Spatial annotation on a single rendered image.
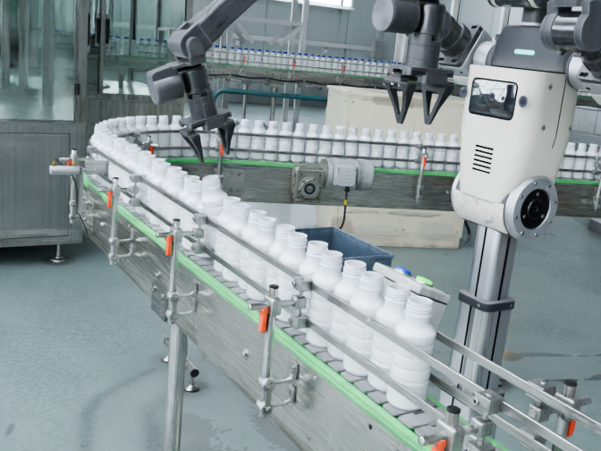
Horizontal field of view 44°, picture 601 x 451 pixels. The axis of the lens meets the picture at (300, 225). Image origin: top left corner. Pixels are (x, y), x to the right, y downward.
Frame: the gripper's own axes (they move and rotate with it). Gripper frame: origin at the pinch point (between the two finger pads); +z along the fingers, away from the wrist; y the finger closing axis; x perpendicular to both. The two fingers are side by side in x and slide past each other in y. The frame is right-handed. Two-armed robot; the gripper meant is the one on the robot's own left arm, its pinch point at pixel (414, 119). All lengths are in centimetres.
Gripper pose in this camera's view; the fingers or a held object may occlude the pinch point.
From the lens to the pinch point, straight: 134.3
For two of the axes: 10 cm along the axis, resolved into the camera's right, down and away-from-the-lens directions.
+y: 8.6, -0.4, 5.0
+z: -0.9, 9.6, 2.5
